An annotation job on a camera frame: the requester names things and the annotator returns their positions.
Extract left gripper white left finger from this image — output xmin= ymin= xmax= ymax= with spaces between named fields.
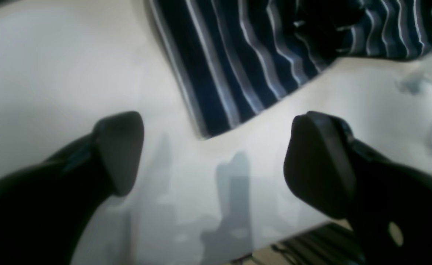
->
xmin=0 ymin=111 xmax=144 ymax=265

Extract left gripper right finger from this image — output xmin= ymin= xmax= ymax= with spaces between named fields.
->
xmin=283 ymin=111 xmax=432 ymax=265

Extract navy white striped t-shirt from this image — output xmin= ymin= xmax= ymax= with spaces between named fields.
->
xmin=150 ymin=0 xmax=432 ymax=139

